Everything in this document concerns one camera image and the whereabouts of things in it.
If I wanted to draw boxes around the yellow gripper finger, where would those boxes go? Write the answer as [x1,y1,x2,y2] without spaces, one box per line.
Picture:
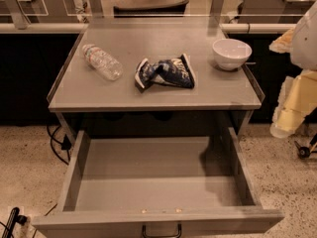
[269,70,317,139]
[268,29,294,54]

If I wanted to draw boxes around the black object bottom left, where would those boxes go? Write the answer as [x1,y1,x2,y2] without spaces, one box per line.
[0,207,28,238]

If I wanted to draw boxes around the white horizontal rail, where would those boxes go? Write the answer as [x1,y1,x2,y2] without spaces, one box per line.
[0,23,295,34]

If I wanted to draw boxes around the blue chip bag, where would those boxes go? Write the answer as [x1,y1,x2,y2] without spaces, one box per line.
[135,54,195,89]

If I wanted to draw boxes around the black caster wheel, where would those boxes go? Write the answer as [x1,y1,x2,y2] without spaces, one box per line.
[294,134,317,159]

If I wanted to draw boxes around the white ceramic bowl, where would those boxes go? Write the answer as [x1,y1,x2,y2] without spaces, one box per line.
[212,39,253,70]

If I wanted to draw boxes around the grey cabinet table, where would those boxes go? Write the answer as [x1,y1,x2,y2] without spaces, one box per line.
[47,17,265,147]

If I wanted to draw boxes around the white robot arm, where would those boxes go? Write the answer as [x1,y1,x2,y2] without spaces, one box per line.
[269,2,317,138]

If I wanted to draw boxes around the clear plastic water bottle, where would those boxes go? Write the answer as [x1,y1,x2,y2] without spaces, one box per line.
[82,44,123,81]

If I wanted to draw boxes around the black floor cable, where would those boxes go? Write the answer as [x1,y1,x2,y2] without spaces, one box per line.
[46,124,73,166]

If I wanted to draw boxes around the black drawer handle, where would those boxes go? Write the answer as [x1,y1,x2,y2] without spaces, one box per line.
[142,224,182,238]

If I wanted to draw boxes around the grey open top drawer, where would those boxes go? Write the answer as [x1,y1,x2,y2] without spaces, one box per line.
[32,128,283,238]

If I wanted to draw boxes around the black chair back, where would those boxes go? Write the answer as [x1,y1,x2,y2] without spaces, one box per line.
[113,0,189,18]

